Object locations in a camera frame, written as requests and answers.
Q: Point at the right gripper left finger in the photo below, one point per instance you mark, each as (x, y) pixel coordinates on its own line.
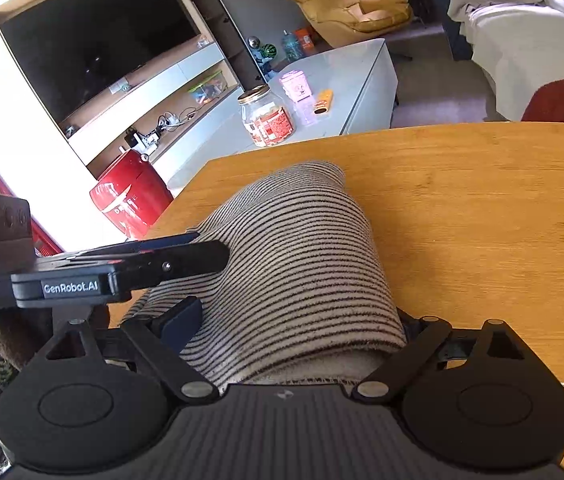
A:
(159, 342)

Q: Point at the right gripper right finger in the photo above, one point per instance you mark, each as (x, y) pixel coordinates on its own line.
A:
(426, 336)

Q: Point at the grey striped garment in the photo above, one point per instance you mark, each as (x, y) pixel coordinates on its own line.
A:
(303, 298)

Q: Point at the red round mini fridge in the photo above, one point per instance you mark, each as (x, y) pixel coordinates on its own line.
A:
(131, 194)

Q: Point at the white TV cabinet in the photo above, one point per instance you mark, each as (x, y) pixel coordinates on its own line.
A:
(149, 110)

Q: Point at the black television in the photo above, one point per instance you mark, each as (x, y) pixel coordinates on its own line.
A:
(71, 50)

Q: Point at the glass jar red label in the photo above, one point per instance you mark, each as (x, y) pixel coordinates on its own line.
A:
(265, 116)

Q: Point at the orange small packet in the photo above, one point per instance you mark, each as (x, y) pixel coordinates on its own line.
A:
(323, 102)

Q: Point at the white coffee table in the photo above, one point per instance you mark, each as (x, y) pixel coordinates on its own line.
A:
(353, 91)

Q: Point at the clear plastic storage box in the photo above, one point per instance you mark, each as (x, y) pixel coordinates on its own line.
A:
(208, 89)

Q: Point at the pink small box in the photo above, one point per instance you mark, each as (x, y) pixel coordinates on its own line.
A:
(295, 85)

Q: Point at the grey sofa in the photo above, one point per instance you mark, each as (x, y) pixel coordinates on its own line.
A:
(520, 46)

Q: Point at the robot figurine toy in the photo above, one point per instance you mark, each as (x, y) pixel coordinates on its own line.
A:
(263, 55)

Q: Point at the blue water bottle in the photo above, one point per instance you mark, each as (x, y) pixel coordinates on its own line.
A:
(292, 47)

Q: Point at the yellow leather armchair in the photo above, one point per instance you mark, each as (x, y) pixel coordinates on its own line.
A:
(344, 22)

